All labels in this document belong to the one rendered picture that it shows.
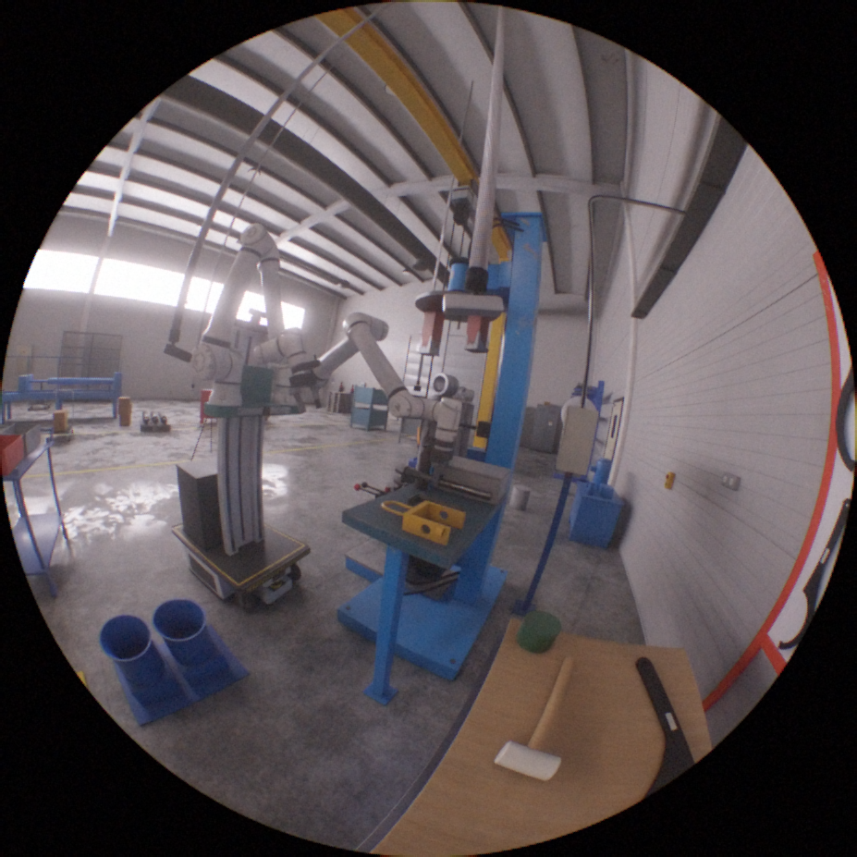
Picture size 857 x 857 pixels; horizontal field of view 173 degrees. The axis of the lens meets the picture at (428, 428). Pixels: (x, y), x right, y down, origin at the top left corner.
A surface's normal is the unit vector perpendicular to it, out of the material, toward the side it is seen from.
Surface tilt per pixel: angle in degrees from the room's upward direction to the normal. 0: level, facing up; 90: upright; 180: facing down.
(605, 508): 90
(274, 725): 0
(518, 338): 90
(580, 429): 90
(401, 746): 0
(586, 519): 90
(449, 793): 0
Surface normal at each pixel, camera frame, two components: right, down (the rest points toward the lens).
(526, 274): -0.45, 0.04
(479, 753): 0.15, -0.98
